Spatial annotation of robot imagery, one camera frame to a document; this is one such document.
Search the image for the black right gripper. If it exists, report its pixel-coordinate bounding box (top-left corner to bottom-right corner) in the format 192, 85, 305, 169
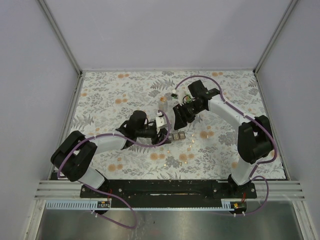
172, 101, 205, 132

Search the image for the grey weekly pill organizer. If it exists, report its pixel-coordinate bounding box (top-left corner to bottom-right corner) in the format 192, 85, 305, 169
168, 131, 186, 141

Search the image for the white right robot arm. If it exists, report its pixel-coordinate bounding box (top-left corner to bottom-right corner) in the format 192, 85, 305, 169
171, 80, 277, 198

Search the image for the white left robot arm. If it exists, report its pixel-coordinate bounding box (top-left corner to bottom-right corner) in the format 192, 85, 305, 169
50, 110, 171, 198

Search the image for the floral table mat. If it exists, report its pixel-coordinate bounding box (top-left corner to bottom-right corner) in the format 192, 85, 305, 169
70, 70, 265, 180

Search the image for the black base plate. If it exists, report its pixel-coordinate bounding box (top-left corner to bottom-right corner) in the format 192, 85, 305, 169
79, 178, 258, 208

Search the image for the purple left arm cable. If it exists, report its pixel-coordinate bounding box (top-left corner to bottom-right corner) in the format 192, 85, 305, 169
56, 109, 172, 230

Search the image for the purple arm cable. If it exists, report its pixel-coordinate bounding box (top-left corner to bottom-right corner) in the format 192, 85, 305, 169
174, 75, 277, 217
56, 109, 172, 230

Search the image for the white cable duct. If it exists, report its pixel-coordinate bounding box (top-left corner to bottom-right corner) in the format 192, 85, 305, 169
45, 199, 234, 211

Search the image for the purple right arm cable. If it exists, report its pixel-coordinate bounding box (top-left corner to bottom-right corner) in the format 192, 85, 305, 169
174, 75, 277, 217

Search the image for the aluminium frame rail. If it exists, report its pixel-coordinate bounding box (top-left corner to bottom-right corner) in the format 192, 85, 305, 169
34, 180, 305, 201

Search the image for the left aluminium corner post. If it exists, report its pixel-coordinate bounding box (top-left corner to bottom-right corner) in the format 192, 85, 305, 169
36, 0, 83, 76

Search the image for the aluminium corner post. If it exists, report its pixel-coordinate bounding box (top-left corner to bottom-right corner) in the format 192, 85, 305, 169
36, 0, 83, 76
253, 0, 300, 76

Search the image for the right aluminium corner post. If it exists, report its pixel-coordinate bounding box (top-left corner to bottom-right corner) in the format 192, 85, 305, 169
253, 0, 300, 76

